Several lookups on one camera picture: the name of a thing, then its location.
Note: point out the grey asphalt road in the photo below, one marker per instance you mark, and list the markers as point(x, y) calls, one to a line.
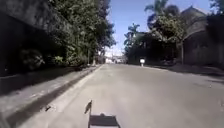
point(143, 96)

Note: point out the row of trees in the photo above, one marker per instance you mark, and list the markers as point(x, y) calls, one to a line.
point(81, 30)

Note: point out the group of palm trees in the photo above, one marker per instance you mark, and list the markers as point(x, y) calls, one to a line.
point(166, 30)

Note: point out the dark concrete kerb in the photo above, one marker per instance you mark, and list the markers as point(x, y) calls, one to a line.
point(45, 101)

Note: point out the green bushes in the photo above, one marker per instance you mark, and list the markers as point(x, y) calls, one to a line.
point(32, 60)

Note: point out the grey concrete pavement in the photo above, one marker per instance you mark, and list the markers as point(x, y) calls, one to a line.
point(28, 92)

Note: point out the building with pitched roof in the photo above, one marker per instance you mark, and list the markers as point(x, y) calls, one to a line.
point(200, 46)

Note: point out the white sign on post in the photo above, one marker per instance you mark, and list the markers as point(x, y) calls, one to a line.
point(142, 61)

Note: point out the tall dark wall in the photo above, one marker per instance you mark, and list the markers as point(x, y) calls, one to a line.
point(13, 36)

